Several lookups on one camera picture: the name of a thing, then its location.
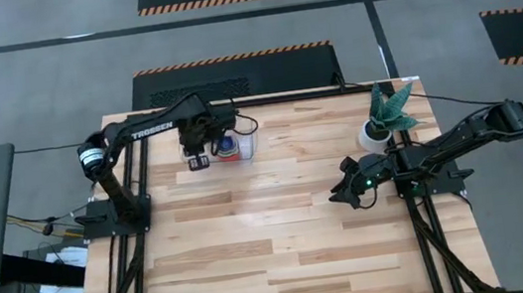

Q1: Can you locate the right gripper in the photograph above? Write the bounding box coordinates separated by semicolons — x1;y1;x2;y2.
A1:
324;152;399;209

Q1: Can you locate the light blue measuring cup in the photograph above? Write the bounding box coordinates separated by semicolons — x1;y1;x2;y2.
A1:
216;133;239;156

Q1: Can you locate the red measuring cup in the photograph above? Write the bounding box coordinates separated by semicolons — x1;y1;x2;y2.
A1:
215;152;244;165

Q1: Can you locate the clear plastic basket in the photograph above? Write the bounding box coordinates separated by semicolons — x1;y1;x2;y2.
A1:
176;116;263;170

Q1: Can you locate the white plant pot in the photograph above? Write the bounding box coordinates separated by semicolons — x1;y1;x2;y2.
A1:
355;116;396;155

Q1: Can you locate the green snake plant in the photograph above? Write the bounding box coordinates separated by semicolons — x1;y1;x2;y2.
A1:
364;76;424;137

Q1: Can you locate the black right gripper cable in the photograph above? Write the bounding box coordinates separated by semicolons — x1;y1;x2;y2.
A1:
355;186;381;212

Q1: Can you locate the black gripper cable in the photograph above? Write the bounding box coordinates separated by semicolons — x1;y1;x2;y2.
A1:
230;110;262;139
355;186;381;212

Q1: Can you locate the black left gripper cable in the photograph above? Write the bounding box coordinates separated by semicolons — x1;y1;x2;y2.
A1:
230;110;262;139

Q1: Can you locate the black aluminium table frame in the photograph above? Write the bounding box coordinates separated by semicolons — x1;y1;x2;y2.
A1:
56;68;508;293

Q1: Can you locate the thin black floor cable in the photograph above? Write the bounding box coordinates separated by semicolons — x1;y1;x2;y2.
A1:
408;79;507;117

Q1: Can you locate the yellow and black cable bundle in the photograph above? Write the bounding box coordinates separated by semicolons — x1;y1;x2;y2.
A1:
4;204;87;244

